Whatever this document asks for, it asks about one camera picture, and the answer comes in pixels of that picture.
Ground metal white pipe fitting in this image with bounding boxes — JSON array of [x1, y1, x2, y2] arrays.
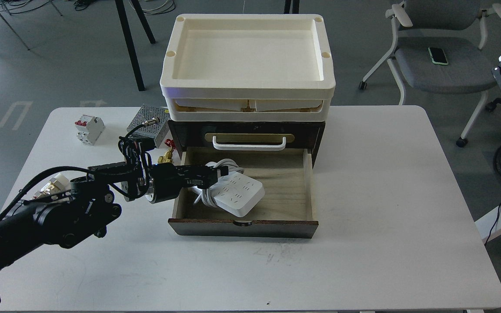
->
[[29, 173, 71, 203]]

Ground white drawer handle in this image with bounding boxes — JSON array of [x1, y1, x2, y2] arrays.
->
[[212, 136, 287, 151]]

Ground green smartphone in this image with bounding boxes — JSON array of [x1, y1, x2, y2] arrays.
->
[[428, 47, 449, 66]]

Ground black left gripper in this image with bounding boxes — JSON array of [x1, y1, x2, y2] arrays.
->
[[146, 164, 229, 204]]

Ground metal mesh power supply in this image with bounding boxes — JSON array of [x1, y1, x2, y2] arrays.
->
[[127, 104, 170, 148]]

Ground white red circuit breaker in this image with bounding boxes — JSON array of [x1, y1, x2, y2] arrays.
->
[[75, 115, 105, 145]]

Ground grey office chair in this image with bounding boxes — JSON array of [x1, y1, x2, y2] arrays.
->
[[359, 0, 501, 148]]

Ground cream plastic tray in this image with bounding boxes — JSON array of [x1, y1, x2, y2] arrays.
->
[[160, 14, 336, 122]]

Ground white power strip with cable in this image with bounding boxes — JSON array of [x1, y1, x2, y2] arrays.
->
[[190, 159, 265, 217]]

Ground open wooden drawer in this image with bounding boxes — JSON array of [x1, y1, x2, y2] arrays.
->
[[168, 147, 319, 239]]

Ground brass valve with red handle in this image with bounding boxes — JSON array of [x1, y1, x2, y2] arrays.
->
[[157, 139, 177, 164]]

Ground black table legs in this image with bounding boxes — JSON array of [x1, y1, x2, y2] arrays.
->
[[115, 0, 157, 92]]

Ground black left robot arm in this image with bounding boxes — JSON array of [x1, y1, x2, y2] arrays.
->
[[0, 131, 229, 302]]

